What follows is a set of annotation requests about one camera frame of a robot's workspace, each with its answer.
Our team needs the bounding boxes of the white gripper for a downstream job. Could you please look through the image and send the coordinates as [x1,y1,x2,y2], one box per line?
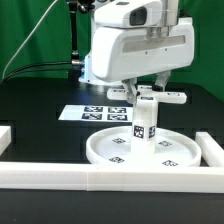
[92,17,194,104]

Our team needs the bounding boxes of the white cross table base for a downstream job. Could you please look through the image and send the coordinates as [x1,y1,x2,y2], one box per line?
[107,85,187,104]

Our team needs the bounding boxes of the white round table top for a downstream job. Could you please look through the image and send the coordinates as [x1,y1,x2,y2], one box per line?
[86,126,201,169]

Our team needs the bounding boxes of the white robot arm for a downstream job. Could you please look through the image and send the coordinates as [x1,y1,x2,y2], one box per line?
[84,0,195,103]

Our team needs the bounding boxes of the white marker tag sheet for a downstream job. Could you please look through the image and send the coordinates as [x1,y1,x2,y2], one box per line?
[59,105,133,122]

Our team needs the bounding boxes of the white right fence bar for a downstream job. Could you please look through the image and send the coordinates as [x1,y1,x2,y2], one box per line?
[195,132,224,168]

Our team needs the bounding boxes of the white fence bar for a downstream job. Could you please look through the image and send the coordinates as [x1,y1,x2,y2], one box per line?
[0,126,12,156]
[0,162,224,193]
[195,132,224,168]

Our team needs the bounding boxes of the white left fence bar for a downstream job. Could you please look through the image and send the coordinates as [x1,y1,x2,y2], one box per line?
[0,126,12,156]

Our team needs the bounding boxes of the white front fence bar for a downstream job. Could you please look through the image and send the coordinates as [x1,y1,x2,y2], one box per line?
[0,162,224,193]

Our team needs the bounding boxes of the black camera stand pole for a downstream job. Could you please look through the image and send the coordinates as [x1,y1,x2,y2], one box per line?
[66,0,95,80]

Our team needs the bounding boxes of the black cable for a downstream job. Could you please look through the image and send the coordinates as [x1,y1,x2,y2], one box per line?
[0,60,84,84]

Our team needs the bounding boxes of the grey cable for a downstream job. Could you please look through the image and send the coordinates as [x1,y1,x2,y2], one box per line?
[2,0,60,80]

